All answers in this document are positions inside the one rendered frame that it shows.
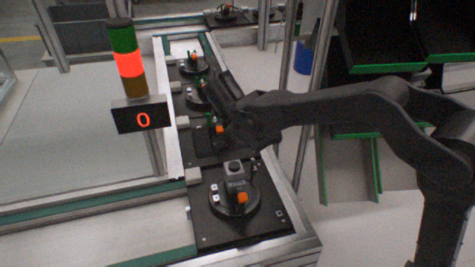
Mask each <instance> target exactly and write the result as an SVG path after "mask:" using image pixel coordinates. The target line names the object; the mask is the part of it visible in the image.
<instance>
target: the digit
mask: <svg viewBox="0 0 475 267"><path fill-rule="evenodd" d="M129 113H130V116H131V120H132V122H133V126H134V130H135V131H140V130H145V129H149V128H156V123H155V120H154V115H153V111H152V108H151V106H150V107H144V108H136V109H130V110H129Z"/></svg>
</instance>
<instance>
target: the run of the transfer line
mask: <svg viewBox="0 0 475 267"><path fill-rule="evenodd" d="M131 19H132V20H133V23H134V29H135V33H136V37H137V41H138V45H139V49H140V55H141V56H153V55H154V46H153V42H156V43H158V42H162V43H163V44H168V46H169V50H170V49H173V48H180V47H192V46H194V47H199V46H201V48H202V44H201V40H207V37H211V38H212V37H213V36H215V38H216V40H217V42H218V44H219V45H220V48H224V47H236V46H242V45H255V44H257V43H258V24H254V25H246V26H238V27H225V28H217V29H212V30H210V29H209V26H208V25H207V23H206V20H205V19H204V17H203V12H200V13H184V14H177V15H167V16H152V17H143V18H142V17H135V18H131ZM285 25H286V22H283V23H282V25H281V31H280V35H279V38H278V41H279V42H280V41H283V40H284V32H285ZM279 27H280V22H274V23H269V30H268V42H276V40H277V35H278V30H279ZM268 42H267V43H268Z"/></svg>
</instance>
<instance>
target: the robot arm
mask: <svg viewBox="0 0 475 267"><path fill-rule="evenodd" d="M202 91H203V92H204V93H205V95H206V96H207V98H208V99H209V101H210V102H211V104H212V107H213V111H214V115H215V116H219V117H220V119H221V118H223V121H222V124H221V126H222V127H223V128H225V129H226V131H225V136H217V133H216V130H215V128H210V127H202V128H195V129H193V130H192V131H191V138H192V143H193V146H194V154H195V157H197V158H198V159H200V158H203V157H208V156H217V155H221V153H220V148H223V147H227V146H229V151H234V150H238V149H241V148H249V147H252V148H253V149H254V152H255V153H256V154H258V153H259V152H261V151H262V150H263V149H264V148H266V147H267V146H268V145H271V144H279V143H281V140H282V134H281V131H283V130H285V129H287V128H291V127H293V126H302V125H325V124H337V123H349V122H367V123H368V124H369V125H371V126H372V127H374V128H375V129H376V130H377V131H379V133H380V134H381V135H382V137H383V138H384V140H385V141H386V143H387V144H388V145H389V147H390V148H391V149H392V150H393V152H394V154H395V155H396V156H397V157H398V158H399V159H401V160H402V161H403V162H405V163H406V164H408V165H409V166H410V167H411V168H414V169H415V170H416V186H417V187H418V188H419V190H420V191H421V192H422V194H423V196H424V198H425V201H424V203H423V204H424V208H423V212H422V219H421V223H420V227H419V234H418V238H417V241H416V242H417V245H416V253H415V257H414V261H413V262H411V261H410V260H407V262H406V263H405V265H404V266H403V267H455V265H456V261H457V258H458V256H459V252H460V248H461V246H462V245H463V244H464V243H463V242H462V240H463V237H464V234H465V230H466V228H467V224H468V221H469V217H470V215H471V211H472V208H473V207H474V206H475V110H474V109H471V108H469V107H468V106H466V105H464V104H462V103H461V102H459V101H457V100H456V99H454V98H453V97H450V96H447V95H444V94H441V93H437V92H435V93H434V92H432V91H429V90H424V89H421V88H418V87H416V86H414V85H412V84H411V83H409V82H408V81H406V80H405V79H401V78H399V77H397V76H383V77H381V78H379V79H377V80H373V81H369V82H362V83H358V84H353V85H346V86H341V87H336V88H325V89H320V90H313V91H309V92H305V93H293V92H292V91H289V90H271V91H268V92H267V91H262V90H254V91H253V92H252V93H248V94H246V95H245V94H244V93H243V91H242V90H241V88H240V86H239V84H238V83H237V82H236V80H235V79H234V77H233V75H232V74H231V72H230V71H229V70H225V71H223V72H222V73H220V74H219V75H218V76H217V77H215V78H214V79H213V80H211V81H210V82H208V83H206V84H205V85H204V86H203V87H202ZM411 117H412V118H415V119H419V120H422V121H425V122H429V123H430V124H432V125H433V126H434V127H436V129H435V130H434V131H433V132H432V133H431V134H430V136H428V135H427V134H426V133H424V132H421V131H420V129H419V128H418V127H417V126H416V124H415V123H414V122H413V120H412V119H411ZM225 141H226V143H222V144H221V143H220V144H219V142H225Z"/></svg>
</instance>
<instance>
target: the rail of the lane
mask: <svg viewBox="0 0 475 267"><path fill-rule="evenodd" d="M323 247H324V245H323V244H322V242H321V240H320V238H319V236H318V234H317V232H316V230H315V229H313V230H310V231H305V232H302V233H299V234H293V235H290V236H284V237H279V238H275V239H272V240H267V241H264V242H261V239H260V237H256V238H253V239H250V240H244V241H241V242H238V243H236V249H233V250H230V251H225V252H221V253H218V254H210V255H207V256H204V257H198V258H195V259H193V260H187V261H184V262H181V263H175V264H173V265H169V266H163V267H246V266H251V265H254V264H257V263H263V265H264V267H316V266H317V264H318V260H319V257H320V256H321V252H322V249H323Z"/></svg>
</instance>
